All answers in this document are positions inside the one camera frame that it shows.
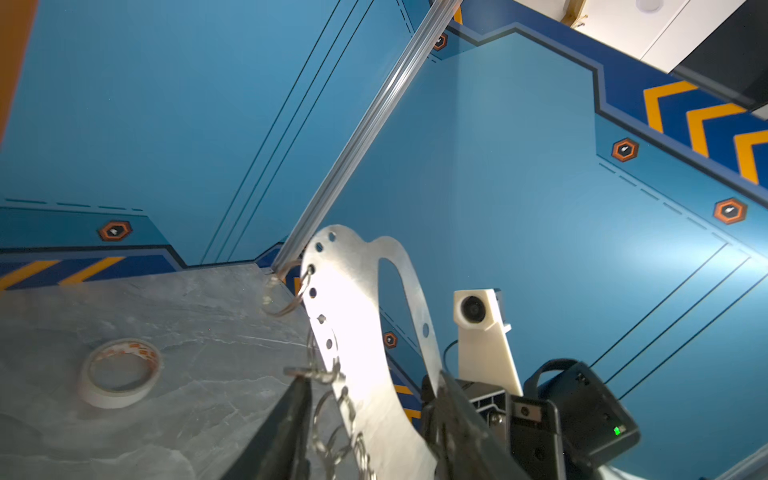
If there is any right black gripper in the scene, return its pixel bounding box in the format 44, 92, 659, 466
420, 376, 566, 479

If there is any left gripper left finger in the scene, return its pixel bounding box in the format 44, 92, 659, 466
222, 377, 312, 480

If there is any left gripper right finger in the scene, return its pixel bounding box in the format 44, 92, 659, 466
428, 371, 529, 479

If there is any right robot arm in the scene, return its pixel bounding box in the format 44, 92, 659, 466
421, 359, 641, 479

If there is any masking tape roll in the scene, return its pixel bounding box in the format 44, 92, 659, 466
76, 338, 163, 410

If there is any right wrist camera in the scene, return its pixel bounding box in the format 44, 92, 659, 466
453, 289, 523, 396

